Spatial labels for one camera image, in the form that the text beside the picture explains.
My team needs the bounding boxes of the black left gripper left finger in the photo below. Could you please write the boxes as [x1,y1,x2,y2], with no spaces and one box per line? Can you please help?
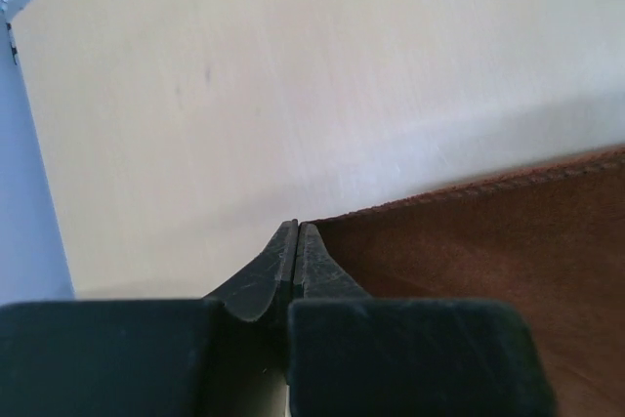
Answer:
[1,221,299,416]

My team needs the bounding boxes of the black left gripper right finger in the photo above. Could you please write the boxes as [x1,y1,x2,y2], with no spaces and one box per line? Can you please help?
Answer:
[287,224,557,416]

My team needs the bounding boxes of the brown towel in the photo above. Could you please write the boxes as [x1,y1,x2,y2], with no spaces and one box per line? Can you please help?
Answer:
[316,147,624,416]

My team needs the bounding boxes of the aluminium left side rail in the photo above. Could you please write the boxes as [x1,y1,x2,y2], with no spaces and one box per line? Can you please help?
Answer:
[1,0,20,66]

